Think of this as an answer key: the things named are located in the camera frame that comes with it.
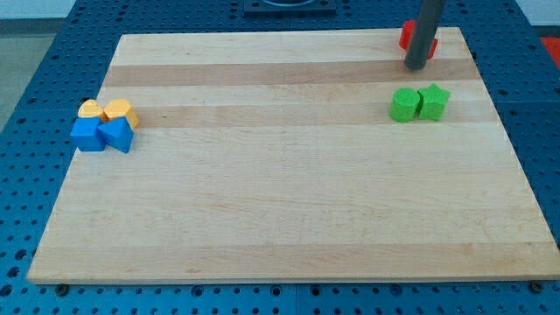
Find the wooden board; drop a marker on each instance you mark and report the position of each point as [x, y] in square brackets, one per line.
[270, 157]

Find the green cylinder block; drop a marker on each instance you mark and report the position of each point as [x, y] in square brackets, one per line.
[405, 102]

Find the green star block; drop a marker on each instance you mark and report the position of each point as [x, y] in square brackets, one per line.
[433, 101]

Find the blue triangle block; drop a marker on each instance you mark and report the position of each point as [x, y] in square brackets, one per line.
[117, 133]

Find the yellow hexagon block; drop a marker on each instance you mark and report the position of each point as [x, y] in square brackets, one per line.
[122, 108]

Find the red block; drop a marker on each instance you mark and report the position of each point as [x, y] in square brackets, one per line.
[406, 36]

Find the blue cube block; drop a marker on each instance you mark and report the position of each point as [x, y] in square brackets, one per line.
[86, 136]

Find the yellow heart block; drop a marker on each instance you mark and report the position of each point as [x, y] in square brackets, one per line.
[91, 109]

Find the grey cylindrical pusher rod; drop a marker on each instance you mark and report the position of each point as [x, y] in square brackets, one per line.
[423, 35]

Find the red object at right edge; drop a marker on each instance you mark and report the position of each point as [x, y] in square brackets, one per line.
[552, 46]

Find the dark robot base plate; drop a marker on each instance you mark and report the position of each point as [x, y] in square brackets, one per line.
[260, 7]

